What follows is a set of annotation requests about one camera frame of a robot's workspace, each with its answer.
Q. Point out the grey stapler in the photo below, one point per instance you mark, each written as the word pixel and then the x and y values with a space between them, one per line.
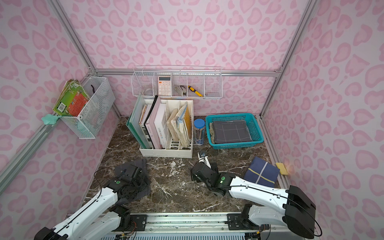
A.
pixel 180 91

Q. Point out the yellow utility knife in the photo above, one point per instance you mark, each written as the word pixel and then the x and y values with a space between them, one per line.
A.
pixel 195 91

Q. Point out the white mesh wall basket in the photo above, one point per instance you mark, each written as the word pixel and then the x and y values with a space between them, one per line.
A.
pixel 92 116

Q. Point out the green folder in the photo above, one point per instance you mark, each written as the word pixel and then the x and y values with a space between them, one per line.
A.
pixel 134 126

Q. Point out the teal plastic basket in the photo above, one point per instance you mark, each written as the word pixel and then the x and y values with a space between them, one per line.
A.
pixel 252 124

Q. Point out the pink book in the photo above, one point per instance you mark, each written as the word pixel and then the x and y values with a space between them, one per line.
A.
pixel 150 123

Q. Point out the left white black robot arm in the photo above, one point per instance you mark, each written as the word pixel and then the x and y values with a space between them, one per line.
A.
pixel 106 212

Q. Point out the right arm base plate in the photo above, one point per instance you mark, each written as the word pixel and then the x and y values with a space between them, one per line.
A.
pixel 238 222

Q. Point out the clear tape roll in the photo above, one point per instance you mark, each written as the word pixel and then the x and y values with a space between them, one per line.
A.
pixel 147 92

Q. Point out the white book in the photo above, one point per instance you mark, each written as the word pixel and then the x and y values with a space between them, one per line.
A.
pixel 161 124

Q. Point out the pink calculator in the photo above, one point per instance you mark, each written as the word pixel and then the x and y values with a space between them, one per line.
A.
pixel 164 86

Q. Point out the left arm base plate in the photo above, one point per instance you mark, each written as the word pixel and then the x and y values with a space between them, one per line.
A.
pixel 133 223

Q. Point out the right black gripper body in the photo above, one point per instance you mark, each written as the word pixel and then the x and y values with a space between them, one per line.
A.
pixel 202 165

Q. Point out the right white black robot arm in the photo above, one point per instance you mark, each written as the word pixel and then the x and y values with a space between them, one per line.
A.
pixel 290 208

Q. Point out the mint green clip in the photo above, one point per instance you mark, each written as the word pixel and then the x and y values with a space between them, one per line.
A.
pixel 50 119

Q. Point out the yellow sticky note pad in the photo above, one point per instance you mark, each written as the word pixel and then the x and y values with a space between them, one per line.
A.
pixel 282 168

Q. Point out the blue lid pencil jar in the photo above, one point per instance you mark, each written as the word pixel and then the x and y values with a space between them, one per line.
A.
pixel 199 131

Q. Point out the navy blue pillowcase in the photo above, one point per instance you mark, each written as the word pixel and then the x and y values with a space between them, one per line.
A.
pixel 262 173

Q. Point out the white file organizer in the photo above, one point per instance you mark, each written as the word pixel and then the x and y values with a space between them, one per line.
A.
pixel 173 149

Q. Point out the white wire wall shelf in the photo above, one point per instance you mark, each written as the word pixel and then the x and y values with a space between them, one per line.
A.
pixel 207 81

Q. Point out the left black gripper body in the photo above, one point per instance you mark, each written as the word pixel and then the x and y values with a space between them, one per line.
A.
pixel 132 167

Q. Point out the green red booklet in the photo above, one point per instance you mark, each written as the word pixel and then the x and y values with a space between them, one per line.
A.
pixel 72 99

